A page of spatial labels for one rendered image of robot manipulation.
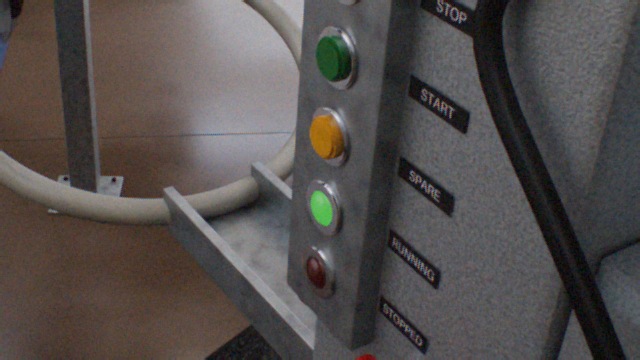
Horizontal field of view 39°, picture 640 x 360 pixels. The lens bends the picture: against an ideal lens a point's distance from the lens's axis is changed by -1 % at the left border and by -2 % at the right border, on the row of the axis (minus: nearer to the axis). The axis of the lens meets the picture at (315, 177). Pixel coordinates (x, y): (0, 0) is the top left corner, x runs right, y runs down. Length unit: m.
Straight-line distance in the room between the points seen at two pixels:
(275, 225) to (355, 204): 0.49
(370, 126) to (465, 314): 0.12
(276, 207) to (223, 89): 2.45
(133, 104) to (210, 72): 0.38
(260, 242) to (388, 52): 0.54
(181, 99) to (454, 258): 2.92
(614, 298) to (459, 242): 0.09
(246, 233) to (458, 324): 0.52
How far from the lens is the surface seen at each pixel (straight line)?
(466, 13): 0.45
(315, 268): 0.59
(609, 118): 0.41
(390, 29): 0.47
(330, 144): 0.53
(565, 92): 0.41
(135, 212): 1.00
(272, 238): 1.00
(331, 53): 0.51
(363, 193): 0.53
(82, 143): 2.73
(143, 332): 2.39
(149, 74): 3.57
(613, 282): 0.46
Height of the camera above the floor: 1.63
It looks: 33 degrees down
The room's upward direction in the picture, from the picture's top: 5 degrees clockwise
